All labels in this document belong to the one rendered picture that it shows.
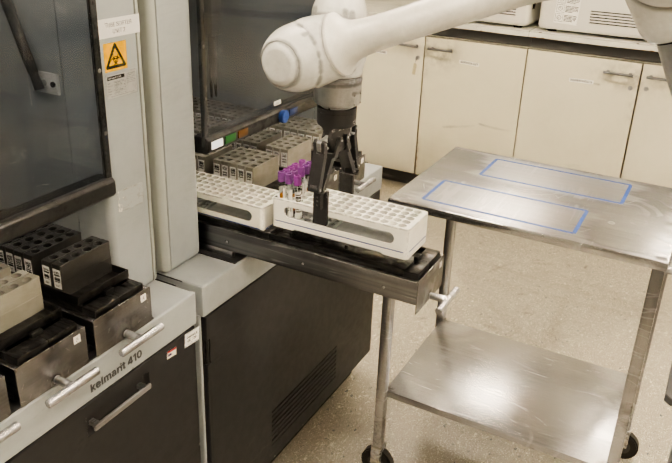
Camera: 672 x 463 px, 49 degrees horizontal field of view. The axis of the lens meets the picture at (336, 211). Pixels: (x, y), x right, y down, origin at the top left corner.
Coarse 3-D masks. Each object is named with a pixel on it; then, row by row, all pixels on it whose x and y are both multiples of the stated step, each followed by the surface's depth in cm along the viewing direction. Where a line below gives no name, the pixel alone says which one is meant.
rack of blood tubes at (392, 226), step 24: (312, 192) 151; (336, 192) 150; (312, 216) 148; (336, 216) 141; (360, 216) 139; (384, 216) 139; (408, 216) 140; (336, 240) 143; (360, 240) 140; (384, 240) 143; (408, 240) 135
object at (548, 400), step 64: (448, 192) 172; (512, 192) 174; (576, 192) 175; (640, 192) 177; (448, 256) 214; (640, 256) 145; (384, 320) 181; (640, 320) 149; (384, 384) 187; (448, 384) 193; (512, 384) 194; (576, 384) 195; (640, 384) 199; (384, 448) 198; (576, 448) 172
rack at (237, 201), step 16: (208, 176) 165; (208, 192) 157; (224, 192) 156; (240, 192) 158; (256, 192) 157; (272, 192) 158; (208, 208) 162; (224, 208) 162; (240, 208) 162; (256, 208) 149; (272, 208) 152; (256, 224) 151
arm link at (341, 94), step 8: (336, 80) 132; (344, 80) 132; (352, 80) 133; (360, 80) 134; (320, 88) 134; (328, 88) 133; (336, 88) 132; (344, 88) 132; (352, 88) 133; (360, 88) 135; (320, 96) 134; (328, 96) 133; (336, 96) 133; (344, 96) 133; (352, 96) 134; (360, 96) 137; (320, 104) 135; (328, 104) 134; (336, 104) 134; (344, 104) 134; (352, 104) 134
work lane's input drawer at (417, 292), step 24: (216, 240) 155; (240, 240) 152; (264, 240) 149; (288, 240) 147; (312, 240) 150; (288, 264) 148; (312, 264) 145; (336, 264) 142; (360, 264) 141; (384, 264) 138; (408, 264) 142; (432, 264) 142; (360, 288) 141; (384, 288) 139; (408, 288) 136; (432, 288) 143; (456, 288) 144
